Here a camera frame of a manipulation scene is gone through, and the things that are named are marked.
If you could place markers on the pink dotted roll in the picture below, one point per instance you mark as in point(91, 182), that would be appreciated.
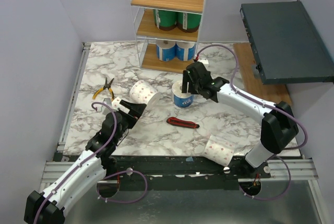
point(219, 150)
point(116, 103)
point(143, 93)

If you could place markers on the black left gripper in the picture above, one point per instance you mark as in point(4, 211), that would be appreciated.
point(135, 112)

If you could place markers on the pink dotted roll front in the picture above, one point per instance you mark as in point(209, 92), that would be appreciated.
point(219, 150)

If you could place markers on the green roll back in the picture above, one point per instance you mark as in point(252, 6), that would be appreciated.
point(164, 19)

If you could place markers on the red black utility knife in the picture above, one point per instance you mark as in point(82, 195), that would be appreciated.
point(182, 123)

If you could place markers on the wooden board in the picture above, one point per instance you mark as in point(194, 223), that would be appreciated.
point(254, 81)

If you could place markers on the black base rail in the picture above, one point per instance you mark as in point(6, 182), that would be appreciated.
point(179, 173)

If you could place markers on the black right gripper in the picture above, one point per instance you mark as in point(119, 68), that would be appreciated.
point(191, 75)

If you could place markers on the dark green metal box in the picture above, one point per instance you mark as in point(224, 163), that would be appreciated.
point(286, 44)

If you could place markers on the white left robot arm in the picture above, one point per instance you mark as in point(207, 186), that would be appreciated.
point(54, 203)

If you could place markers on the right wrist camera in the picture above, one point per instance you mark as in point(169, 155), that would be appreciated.
point(203, 60)

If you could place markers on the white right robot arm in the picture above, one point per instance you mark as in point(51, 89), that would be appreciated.
point(278, 127)

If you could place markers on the yellow handled pliers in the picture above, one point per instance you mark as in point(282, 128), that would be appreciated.
point(107, 86)

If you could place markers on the green roll front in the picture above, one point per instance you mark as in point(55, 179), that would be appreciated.
point(188, 22)

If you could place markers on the green roll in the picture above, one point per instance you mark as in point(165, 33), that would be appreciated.
point(164, 19)
point(188, 22)

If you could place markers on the blue paper roll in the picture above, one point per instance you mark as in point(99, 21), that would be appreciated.
point(185, 51)

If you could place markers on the white wire wooden shelf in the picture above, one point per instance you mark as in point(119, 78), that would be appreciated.
point(167, 32)

